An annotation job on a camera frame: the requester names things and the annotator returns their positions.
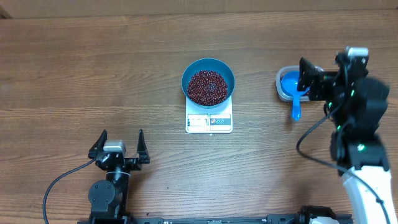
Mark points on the clear plastic container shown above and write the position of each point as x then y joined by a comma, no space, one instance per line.
278,78

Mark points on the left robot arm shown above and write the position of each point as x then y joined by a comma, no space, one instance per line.
109,197

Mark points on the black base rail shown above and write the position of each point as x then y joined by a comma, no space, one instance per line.
306,214

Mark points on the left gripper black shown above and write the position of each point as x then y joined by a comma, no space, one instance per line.
135,163

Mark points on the white digital kitchen scale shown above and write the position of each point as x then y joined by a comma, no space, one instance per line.
209,120

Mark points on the blue plastic measuring scoop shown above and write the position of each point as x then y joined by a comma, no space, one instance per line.
290,83

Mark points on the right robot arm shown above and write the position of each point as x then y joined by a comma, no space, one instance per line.
355,103

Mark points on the teal blue bowl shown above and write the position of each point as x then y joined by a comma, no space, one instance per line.
208,64

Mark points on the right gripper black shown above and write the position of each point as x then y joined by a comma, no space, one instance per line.
308,73

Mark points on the red beans in bowl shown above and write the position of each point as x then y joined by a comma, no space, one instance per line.
207,88

